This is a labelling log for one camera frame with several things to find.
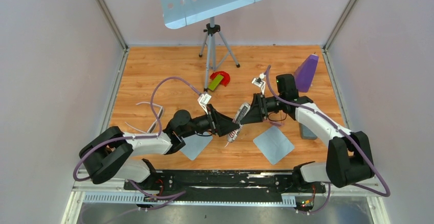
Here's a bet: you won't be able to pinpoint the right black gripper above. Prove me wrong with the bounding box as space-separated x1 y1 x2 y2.
241 93 285 125

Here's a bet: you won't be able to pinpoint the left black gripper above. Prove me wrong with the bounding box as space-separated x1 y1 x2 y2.
181 104 239 139

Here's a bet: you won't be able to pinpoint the striped printed glasses pouch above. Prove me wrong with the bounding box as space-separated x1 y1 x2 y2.
226 102 251 146

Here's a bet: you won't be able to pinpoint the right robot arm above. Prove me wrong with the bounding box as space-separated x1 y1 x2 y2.
241 74 375 192

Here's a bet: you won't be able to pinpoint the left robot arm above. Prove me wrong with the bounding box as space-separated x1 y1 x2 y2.
79 104 240 190

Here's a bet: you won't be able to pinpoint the white sunglasses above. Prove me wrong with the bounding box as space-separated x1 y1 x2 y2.
124 101 165 133

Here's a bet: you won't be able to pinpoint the left blue cleaning cloth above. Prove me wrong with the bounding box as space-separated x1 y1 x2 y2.
180 132 213 161

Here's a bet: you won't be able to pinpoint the blue cleaning cloth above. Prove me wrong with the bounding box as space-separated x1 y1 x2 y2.
253 126 295 165
180 132 213 161

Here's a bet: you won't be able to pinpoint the right blue cleaning cloth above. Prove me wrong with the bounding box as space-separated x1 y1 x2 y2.
253 126 295 165

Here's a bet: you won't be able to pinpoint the green rectangular block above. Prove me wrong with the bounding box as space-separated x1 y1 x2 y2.
208 74 224 91

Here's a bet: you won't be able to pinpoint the red curved plastic piece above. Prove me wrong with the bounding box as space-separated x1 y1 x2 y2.
210 71 230 86

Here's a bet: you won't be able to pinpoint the grey glasses case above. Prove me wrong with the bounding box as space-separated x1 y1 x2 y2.
299 123 317 140

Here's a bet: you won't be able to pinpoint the grey tripod stand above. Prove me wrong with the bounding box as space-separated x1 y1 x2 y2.
199 17 241 92

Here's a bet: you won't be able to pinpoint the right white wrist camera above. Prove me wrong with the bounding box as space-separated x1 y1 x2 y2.
251 73 266 94

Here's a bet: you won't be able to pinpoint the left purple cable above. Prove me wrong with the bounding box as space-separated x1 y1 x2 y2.
72 77 203 183

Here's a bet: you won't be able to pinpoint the white slotted cable duct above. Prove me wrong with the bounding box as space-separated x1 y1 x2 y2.
82 192 296 208

